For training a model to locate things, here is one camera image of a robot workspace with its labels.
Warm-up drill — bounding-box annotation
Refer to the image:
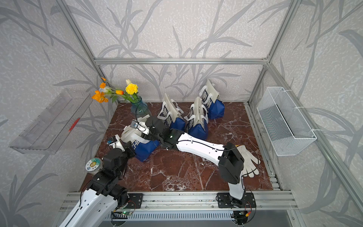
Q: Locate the blue beige takeout bag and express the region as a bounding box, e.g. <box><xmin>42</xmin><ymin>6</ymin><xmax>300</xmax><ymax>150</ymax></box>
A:
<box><xmin>121</xmin><ymin>120</ymin><xmax>160</xmax><ymax>162</ymax></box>
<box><xmin>184</xmin><ymin>97</ymin><xmax>209</xmax><ymax>141</ymax></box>
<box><xmin>199</xmin><ymin>79</ymin><xmax>225</xmax><ymax>120</ymax></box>
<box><xmin>157</xmin><ymin>93</ymin><xmax>186</xmax><ymax>131</ymax></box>

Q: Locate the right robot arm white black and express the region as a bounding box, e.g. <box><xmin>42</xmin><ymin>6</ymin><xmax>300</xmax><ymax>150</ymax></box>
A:
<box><xmin>141</xmin><ymin>116</ymin><xmax>245</xmax><ymax>200</ymax></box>

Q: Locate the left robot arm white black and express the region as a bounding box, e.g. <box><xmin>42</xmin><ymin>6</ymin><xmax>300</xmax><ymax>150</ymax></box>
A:
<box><xmin>61</xmin><ymin>142</ymin><xmax>136</xmax><ymax>227</ymax></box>

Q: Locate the blue glass vase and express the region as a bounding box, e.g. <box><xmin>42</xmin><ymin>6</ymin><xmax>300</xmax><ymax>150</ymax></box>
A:
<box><xmin>131</xmin><ymin>97</ymin><xmax>151</xmax><ymax>119</ymax></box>

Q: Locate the artificial flower bouquet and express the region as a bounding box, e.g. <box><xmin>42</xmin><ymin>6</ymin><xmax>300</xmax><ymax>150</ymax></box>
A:
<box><xmin>91</xmin><ymin>78</ymin><xmax>141</xmax><ymax>104</ymax></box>

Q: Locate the white work glove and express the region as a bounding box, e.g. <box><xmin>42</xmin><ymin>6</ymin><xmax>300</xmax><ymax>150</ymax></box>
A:
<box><xmin>237</xmin><ymin>145</ymin><xmax>261</xmax><ymax>178</ymax></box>

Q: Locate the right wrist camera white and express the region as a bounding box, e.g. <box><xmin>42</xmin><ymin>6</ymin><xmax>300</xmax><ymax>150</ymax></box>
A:
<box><xmin>130</xmin><ymin>120</ymin><xmax>149</xmax><ymax>135</ymax></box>

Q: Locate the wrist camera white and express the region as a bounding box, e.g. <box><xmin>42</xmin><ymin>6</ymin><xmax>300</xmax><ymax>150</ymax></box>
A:
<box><xmin>130</xmin><ymin>120</ymin><xmax>149</xmax><ymax>135</ymax></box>
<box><xmin>106</xmin><ymin>134</ymin><xmax>125</xmax><ymax>151</ymax></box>

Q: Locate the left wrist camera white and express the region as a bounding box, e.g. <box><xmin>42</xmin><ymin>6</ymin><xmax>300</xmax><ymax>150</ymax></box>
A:
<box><xmin>106</xmin><ymin>134</ymin><xmax>125</xmax><ymax>151</ymax></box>

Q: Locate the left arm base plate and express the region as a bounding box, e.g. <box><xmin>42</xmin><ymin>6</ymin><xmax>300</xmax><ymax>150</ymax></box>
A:
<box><xmin>123</xmin><ymin>193</ymin><xmax>144</xmax><ymax>210</ymax></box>

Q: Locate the clear acrylic wall shelf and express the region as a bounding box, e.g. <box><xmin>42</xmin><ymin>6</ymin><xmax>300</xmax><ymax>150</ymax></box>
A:
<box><xmin>9</xmin><ymin>89</ymin><xmax>93</xmax><ymax>155</ymax></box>

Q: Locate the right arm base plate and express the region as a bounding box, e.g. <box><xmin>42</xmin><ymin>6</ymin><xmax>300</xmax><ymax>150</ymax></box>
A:
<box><xmin>216</xmin><ymin>192</ymin><xmax>256</xmax><ymax>209</ymax></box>

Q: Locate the white wire mesh basket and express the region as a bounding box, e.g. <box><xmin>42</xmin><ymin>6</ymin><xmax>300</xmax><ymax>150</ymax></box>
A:
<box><xmin>257</xmin><ymin>87</ymin><xmax>317</xmax><ymax>157</ymax></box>

